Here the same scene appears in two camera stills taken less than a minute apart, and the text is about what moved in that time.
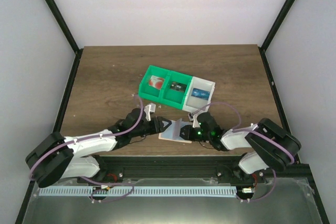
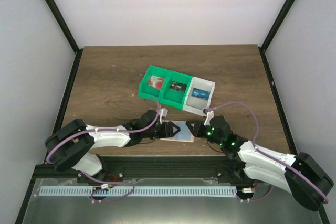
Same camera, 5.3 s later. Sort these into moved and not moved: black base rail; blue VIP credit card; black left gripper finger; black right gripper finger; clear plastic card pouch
Moved: black left gripper finger; black right gripper finger
Not moved: black base rail; clear plastic card pouch; blue VIP credit card
